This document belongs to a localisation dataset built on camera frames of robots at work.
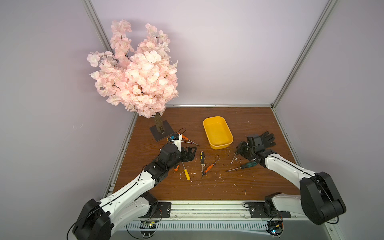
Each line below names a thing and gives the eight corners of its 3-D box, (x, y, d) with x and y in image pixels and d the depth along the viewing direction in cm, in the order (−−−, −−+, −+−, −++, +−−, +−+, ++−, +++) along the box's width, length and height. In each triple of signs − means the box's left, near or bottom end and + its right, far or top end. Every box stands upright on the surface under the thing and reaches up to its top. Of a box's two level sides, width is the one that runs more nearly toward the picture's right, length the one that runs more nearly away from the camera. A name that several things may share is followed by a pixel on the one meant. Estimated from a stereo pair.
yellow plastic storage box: (210, 152, 96) (211, 147, 91) (201, 124, 111) (201, 118, 106) (234, 147, 98) (236, 142, 93) (221, 120, 114) (222, 114, 109)
